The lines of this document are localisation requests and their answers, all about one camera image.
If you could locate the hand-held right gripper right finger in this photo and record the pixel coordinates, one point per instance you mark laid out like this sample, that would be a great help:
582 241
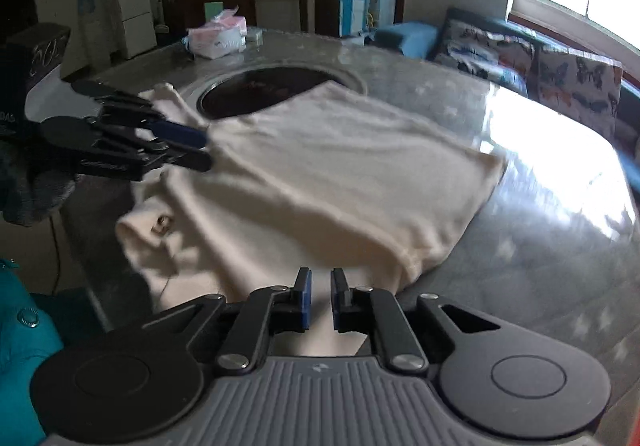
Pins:
340 298

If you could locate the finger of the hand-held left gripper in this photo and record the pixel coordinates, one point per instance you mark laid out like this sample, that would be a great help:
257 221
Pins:
175 131
150 158

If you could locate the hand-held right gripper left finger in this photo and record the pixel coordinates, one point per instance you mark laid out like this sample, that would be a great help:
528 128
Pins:
305 298

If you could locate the cream sweater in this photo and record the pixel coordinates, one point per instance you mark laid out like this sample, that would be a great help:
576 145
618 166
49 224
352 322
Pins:
325 176

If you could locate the person's left hand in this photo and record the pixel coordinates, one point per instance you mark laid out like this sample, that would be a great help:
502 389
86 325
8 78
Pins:
30 196

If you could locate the water dispenser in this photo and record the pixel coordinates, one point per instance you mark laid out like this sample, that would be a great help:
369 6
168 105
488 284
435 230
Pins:
89 31

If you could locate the round black induction cooker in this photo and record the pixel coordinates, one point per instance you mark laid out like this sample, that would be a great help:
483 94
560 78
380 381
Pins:
260 91

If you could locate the pink tissue pack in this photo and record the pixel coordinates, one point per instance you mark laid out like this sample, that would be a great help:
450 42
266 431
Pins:
217 33

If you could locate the white refrigerator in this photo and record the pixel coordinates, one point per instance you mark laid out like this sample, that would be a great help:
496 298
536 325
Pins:
134 8

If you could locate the small clear plastic box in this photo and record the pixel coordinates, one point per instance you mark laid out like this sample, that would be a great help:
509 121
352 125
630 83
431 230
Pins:
254 35

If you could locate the blue storage box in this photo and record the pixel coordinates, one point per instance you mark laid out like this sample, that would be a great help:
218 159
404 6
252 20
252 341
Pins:
356 8

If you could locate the teal jacket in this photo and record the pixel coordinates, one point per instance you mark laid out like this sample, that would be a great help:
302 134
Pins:
25 366

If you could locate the blue sofa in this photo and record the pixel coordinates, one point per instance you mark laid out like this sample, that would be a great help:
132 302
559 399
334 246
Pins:
405 38

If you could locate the long butterfly print pillow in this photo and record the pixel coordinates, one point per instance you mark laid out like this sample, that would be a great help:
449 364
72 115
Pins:
480 56

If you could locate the square butterfly print pillow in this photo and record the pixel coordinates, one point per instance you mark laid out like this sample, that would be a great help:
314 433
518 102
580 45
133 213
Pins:
575 86

